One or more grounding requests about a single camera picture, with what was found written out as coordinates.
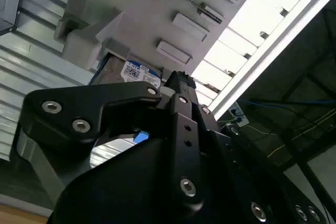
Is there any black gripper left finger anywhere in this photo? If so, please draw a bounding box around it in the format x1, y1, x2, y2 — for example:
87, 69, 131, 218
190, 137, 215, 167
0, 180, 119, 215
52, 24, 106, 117
10, 71, 205, 211

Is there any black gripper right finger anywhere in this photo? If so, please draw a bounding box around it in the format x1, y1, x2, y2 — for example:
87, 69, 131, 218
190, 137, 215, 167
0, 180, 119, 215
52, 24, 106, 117
183, 73, 329, 224

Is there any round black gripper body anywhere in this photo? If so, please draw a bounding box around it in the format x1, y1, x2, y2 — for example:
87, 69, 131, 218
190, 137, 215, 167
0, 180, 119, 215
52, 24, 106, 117
47, 137, 246, 224

